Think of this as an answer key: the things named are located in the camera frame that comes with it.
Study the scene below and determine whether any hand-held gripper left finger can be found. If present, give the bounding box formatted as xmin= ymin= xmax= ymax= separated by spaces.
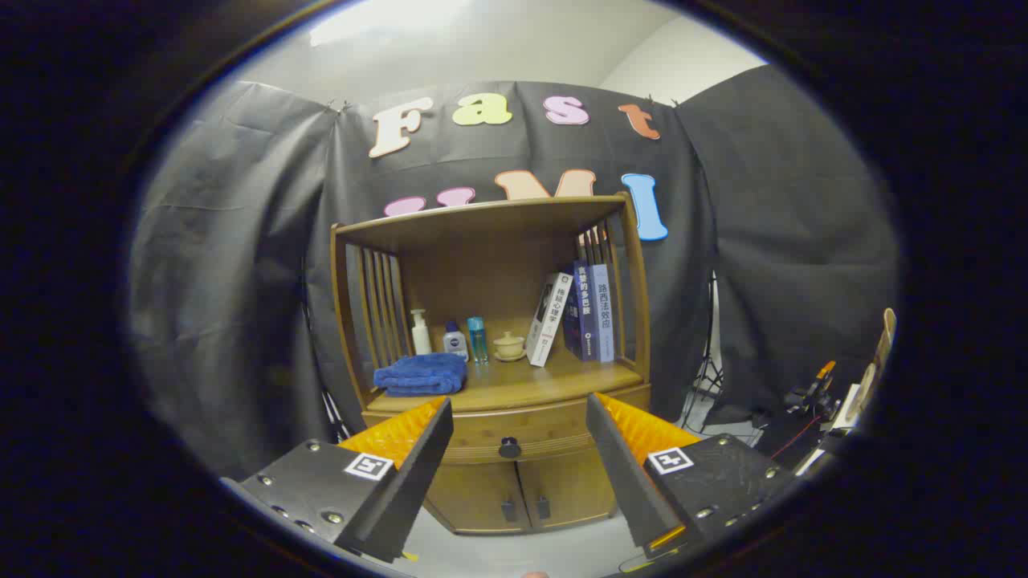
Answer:
xmin=221 ymin=396 xmax=455 ymax=564

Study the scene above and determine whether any dark blue book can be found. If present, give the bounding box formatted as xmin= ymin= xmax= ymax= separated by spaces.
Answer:
xmin=561 ymin=258 xmax=599 ymax=362

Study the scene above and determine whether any orange and black clamp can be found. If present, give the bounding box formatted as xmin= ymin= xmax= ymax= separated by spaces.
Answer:
xmin=785 ymin=360 xmax=840 ymax=418

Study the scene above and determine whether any red cable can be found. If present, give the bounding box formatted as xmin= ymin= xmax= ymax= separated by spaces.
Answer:
xmin=771 ymin=413 xmax=824 ymax=460

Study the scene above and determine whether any black light stand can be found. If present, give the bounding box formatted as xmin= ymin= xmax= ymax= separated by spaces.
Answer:
xmin=679 ymin=273 xmax=724 ymax=434

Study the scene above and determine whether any blue folded towel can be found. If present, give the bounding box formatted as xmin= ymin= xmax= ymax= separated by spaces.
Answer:
xmin=373 ymin=353 xmax=468 ymax=397

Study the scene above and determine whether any light wooden board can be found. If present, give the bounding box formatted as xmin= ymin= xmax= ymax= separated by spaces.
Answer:
xmin=843 ymin=307 xmax=897 ymax=426

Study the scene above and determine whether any light blue book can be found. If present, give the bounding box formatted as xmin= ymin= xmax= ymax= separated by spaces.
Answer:
xmin=593 ymin=263 xmax=616 ymax=363

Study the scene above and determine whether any wooden cabinet door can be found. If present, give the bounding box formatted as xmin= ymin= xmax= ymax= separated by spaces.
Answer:
xmin=516 ymin=446 xmax=618 ymax=531
xmin=424 ymin=462 xmax=531 ymax=535

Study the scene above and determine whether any wooden cabinet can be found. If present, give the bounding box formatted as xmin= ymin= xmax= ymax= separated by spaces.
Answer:
xmin=329 ymin=193 xmax=653 ymax=535

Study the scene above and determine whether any wooden countertop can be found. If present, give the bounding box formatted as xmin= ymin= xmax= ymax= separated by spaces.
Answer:
xmin=365 ymin=341 xmax=646 ymax=414

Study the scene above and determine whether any white book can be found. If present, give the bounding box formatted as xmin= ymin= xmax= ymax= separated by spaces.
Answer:
xmin=525 ymin=271 xmax=574 ymax=368

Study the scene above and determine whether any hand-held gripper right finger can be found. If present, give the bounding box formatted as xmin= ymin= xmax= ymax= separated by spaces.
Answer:
xmin=585 ymin=392 xmax=804 ymax=560

